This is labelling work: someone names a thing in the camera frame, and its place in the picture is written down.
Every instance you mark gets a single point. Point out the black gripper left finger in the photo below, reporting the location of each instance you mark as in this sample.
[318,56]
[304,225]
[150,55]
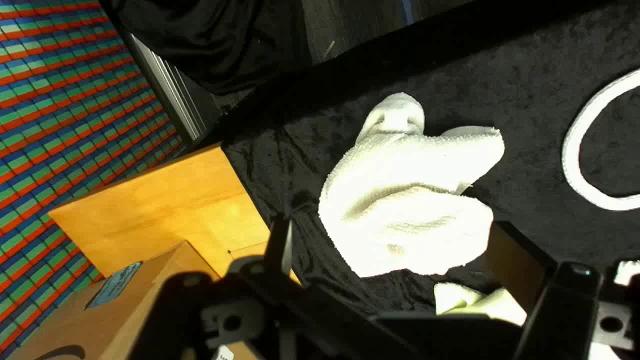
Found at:
[282,251]

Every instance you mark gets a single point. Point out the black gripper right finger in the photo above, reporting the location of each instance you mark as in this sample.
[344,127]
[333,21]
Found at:
[566,301]

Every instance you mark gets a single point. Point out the colourful striped panel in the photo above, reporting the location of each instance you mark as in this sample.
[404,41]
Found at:
[53,100]

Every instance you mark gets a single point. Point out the black table cloth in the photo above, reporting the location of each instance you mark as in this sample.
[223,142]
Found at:
[533,86]

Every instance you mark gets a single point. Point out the white fluffy towel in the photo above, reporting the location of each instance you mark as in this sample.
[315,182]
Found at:
[407,193]

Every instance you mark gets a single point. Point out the orange wooden side table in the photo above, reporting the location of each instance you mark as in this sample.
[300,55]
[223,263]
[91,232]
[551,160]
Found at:
[153,207]

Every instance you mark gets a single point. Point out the cardboard box with white label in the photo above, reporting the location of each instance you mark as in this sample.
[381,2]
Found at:
[86,327]

